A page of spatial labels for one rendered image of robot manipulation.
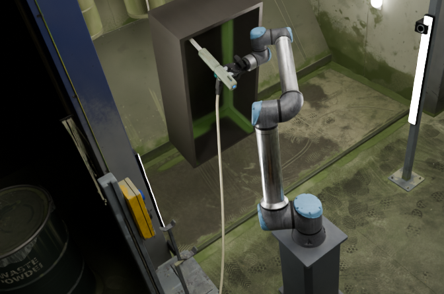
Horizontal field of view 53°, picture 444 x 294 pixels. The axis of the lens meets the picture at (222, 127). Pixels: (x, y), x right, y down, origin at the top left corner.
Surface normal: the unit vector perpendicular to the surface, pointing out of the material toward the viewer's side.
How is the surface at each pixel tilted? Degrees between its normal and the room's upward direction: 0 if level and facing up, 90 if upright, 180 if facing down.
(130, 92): 57
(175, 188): 0
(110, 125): 90
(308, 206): 5
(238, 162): 0
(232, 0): 12
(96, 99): 90
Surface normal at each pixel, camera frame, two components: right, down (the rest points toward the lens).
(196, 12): -0.02, -0.66
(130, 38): 0.39, -0.04
